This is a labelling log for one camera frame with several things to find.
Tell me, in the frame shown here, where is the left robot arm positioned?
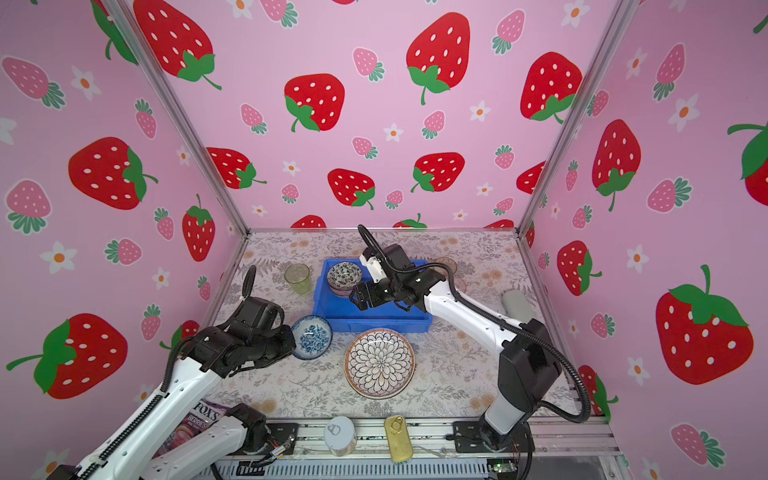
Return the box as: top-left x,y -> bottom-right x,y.
50,267 -> 295,479

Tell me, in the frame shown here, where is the blue plastic bin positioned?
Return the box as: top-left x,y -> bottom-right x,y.
312,259 -> 433,333

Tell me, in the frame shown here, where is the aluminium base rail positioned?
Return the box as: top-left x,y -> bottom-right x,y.
128,416 -> 625,480

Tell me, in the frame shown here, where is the amber glass cup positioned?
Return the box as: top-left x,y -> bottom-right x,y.
434,256 -> 458,278

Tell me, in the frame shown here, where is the green leaf patterned bowl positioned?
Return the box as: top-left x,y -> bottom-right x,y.
329,285 -> 356,298

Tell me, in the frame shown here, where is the yellow oval tin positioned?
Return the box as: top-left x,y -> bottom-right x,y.
384,415 -> 414,464

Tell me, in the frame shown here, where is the white round can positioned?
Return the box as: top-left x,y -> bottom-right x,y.
324,416 -> 357,457

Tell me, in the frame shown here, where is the pink snack packet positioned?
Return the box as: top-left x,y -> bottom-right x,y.
154,399 -> 228,458

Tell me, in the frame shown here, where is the blue floral bowl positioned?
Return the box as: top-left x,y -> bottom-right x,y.
291,315 -> 333,361

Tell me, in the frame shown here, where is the large floral patterned plate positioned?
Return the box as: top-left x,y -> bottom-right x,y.
345,328 -> 416,400

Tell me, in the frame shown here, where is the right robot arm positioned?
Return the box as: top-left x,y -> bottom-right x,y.
349,224 -> 591,451

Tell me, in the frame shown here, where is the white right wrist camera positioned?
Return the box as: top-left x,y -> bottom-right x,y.
359,253 -> 388,283

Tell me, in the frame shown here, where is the dark dotted bowl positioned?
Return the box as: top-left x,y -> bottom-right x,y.
326,261 -> 362,288

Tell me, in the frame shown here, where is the grey oblong case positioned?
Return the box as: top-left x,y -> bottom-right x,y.
501,290 -> 537,323

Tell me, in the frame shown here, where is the green glass cup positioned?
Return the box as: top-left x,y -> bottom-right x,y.
284,263 -> 312,295

